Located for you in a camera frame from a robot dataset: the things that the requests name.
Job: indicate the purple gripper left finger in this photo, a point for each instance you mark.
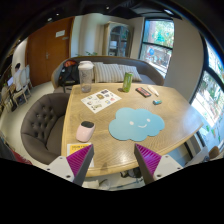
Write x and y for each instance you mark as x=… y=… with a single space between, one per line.
x=60 y=167

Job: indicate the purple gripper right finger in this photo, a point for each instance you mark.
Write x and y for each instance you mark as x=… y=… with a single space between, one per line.
x=154 y=166

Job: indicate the pink computer mouse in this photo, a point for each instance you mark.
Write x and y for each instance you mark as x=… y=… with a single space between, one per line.
x=85 y=131

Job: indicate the blue cloud mouse pad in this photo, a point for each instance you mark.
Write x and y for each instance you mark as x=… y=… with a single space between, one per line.
x=135 y=124

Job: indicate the yellow booklet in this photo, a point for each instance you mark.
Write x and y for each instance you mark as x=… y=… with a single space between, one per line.
x=74 y=149

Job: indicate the grey tufted armchair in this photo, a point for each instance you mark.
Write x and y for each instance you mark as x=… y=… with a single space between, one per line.
x=42 y=126

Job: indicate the small teal eraser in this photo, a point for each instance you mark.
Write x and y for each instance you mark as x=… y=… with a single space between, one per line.
x=157 y=102

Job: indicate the white sticker sheet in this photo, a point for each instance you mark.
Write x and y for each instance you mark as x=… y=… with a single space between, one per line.
x=100 y=100

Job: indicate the white tube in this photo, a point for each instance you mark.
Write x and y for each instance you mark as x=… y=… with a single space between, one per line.
x=153 y=90

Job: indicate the green can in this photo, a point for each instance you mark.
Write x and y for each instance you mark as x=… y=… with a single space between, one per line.
x=127 y=81

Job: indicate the brown grey sofa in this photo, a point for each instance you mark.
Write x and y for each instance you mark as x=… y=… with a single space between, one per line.
x=147 y=72

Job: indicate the black orange backpack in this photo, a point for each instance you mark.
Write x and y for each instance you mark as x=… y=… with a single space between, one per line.
x=69 y=74

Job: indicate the striped cushion left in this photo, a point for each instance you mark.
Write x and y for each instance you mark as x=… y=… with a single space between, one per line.
x=107 y=73

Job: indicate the striped cushion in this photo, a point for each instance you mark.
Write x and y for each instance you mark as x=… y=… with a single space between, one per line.
x=107 y=73
x=131 y=69

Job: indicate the wooden chair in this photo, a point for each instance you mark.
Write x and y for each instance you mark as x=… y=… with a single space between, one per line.
x=21 y=93

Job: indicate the clear shaker bottle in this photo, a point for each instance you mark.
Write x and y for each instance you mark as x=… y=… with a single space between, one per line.
x=85 y=75

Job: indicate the striped cushion right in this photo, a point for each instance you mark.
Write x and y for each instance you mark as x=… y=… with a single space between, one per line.
x=131 y=69

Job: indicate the person in white shirt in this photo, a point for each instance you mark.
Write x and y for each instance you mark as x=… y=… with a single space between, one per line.
x=16 y=79

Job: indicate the wooden door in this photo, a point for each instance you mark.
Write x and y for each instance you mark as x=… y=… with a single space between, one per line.
x=47 y=48

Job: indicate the glass display cabinet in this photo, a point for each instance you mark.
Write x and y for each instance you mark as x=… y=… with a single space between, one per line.
x=117 y=39

